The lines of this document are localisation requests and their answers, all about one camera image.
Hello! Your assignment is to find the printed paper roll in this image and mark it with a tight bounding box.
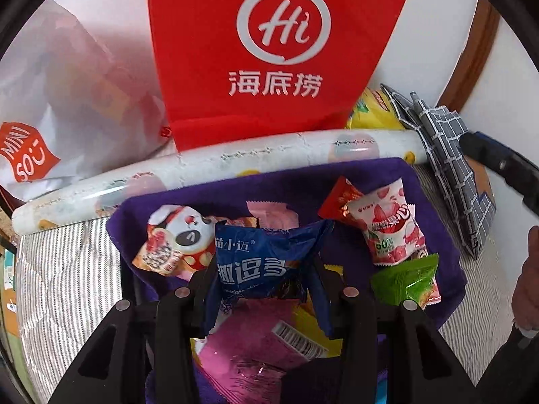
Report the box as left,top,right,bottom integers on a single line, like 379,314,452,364
12,129,430,234

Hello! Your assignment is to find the grey striped bed quilt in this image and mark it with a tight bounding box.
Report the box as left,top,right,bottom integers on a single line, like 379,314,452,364
8,164,523,404

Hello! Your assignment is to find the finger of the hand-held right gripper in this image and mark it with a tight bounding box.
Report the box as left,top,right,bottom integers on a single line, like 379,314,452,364
461,134,539,215
475,131,539,168

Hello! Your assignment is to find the red paper bag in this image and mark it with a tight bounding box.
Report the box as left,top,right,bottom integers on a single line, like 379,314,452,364
147,0,417,152

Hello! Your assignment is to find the red candy packet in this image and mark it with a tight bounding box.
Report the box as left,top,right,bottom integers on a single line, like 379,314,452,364
318,176,365,220

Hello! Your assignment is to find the panda print snack packet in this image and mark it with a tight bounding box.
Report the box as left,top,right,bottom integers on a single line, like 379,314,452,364
132,205,220,282

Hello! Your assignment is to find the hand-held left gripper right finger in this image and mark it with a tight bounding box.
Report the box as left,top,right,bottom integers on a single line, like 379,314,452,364
314,259,476,404

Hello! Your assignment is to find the white plastic shopping bag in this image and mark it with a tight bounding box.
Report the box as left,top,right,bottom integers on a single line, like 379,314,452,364
0,0,178,203

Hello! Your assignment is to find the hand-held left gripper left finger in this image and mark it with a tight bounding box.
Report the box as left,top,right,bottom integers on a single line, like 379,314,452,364
46,257,220,404

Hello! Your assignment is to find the purple towel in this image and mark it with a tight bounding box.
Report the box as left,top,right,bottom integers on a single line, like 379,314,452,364
105,158,467,404

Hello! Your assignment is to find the green snack packet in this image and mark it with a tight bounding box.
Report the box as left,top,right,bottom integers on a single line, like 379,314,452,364
371,253,439,309

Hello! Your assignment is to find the blue snack packet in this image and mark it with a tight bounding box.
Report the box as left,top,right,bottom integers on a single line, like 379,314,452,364
203,219,338,339

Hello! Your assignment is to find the brown wooden door frame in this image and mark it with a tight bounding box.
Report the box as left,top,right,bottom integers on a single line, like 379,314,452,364
446,0,502,114

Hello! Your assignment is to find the pale pink snack packet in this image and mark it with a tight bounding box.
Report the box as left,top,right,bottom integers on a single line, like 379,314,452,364
246,200,299,232

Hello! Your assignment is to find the pink snack bag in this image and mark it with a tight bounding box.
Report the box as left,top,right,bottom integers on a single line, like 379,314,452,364
191,295,338,392

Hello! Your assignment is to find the person's right hand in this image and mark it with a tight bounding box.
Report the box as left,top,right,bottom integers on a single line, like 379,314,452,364
511,225,539,333

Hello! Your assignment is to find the strawberry print snack packet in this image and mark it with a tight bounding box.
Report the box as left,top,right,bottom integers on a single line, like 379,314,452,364
345,178,428,267

